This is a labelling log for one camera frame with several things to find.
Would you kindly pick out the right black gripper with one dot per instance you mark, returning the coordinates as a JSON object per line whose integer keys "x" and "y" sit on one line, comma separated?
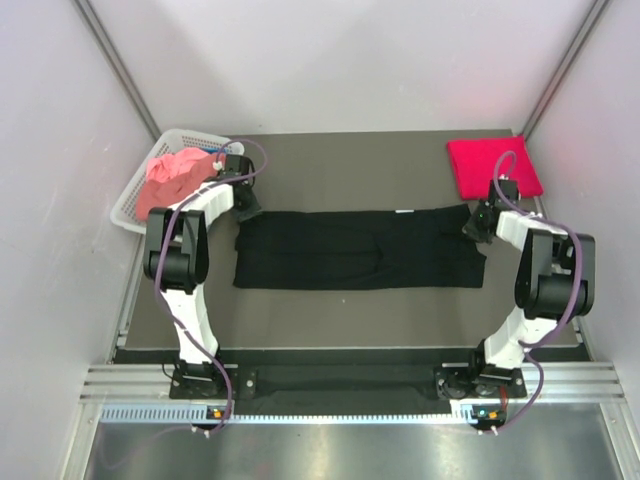
{"x": 471, "y": 228}

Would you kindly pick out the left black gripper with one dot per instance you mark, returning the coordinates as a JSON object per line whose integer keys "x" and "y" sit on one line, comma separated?
{"x": 250, "y": 211}

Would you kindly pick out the black t shirt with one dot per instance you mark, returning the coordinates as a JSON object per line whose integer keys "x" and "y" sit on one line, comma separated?
{"x": 362, "y": 250}

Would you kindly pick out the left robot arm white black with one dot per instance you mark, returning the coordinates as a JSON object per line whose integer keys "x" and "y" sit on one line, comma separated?
{"x": 176, "y": 260}

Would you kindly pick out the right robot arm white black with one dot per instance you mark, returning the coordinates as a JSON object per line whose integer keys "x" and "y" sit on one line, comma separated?
{"x": 555, "y": 283}

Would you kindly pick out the folded red t shirt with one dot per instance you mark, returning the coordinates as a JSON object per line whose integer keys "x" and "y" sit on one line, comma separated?
{"x": 473, "y": 163}

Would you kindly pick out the blue t shirt in basket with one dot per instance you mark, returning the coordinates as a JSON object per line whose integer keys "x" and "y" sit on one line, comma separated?
{"x": 226, "y": 149}

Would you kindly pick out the crumpled pink t shirt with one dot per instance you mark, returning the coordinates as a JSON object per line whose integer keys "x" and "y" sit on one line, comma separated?
{"x": 171, "y": 178}

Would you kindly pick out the white plastic laundry basket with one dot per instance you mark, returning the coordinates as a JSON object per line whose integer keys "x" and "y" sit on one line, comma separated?
{"x": 172, "y": 141}

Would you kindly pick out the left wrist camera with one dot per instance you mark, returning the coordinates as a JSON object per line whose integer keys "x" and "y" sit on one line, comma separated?
{"x": 229, "y": 166}

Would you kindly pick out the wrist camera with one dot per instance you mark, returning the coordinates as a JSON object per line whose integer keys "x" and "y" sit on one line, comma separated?
{"x": 503, "y": 194}
{"x": 229, "y": 166}

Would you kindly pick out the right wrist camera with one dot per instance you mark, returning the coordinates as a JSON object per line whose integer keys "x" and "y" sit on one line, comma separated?
{"x": 503, "y": 194}

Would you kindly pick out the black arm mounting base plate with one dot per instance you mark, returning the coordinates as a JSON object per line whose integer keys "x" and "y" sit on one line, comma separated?
{"x": 340, "y": 381}

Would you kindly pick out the perforated grey cable duct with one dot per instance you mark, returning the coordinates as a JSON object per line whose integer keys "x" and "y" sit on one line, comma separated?
{"x": 206, "y": 415}

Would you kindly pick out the aluminium frame rail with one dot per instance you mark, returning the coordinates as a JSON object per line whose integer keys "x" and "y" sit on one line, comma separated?
{"x": 571, "y": 382}

